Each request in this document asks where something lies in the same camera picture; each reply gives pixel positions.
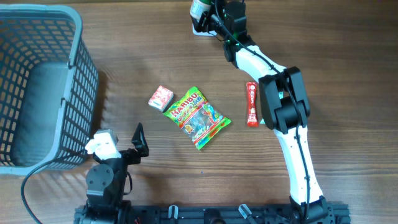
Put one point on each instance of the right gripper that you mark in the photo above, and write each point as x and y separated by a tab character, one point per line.
199	24

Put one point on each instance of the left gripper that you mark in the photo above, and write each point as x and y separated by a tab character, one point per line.
138	140

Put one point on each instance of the green lid jar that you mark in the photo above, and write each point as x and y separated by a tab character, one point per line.
198	7

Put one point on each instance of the small red white box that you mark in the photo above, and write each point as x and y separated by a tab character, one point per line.
161	98

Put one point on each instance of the green Haribo gummy bag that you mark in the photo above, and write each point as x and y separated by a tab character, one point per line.
196	117

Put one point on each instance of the red Nescafe coffee stick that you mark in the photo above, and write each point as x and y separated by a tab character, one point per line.
252	120

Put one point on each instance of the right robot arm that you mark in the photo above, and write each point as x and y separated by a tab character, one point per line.
284	103

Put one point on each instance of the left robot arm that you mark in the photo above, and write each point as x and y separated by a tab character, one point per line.
106	180

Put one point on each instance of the white barcode scanner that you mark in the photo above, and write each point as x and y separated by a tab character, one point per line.
207	34

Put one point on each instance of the grey plastic mesh basket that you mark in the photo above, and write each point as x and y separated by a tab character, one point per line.
49	85

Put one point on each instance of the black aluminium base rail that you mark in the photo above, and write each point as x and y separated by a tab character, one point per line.
267	214

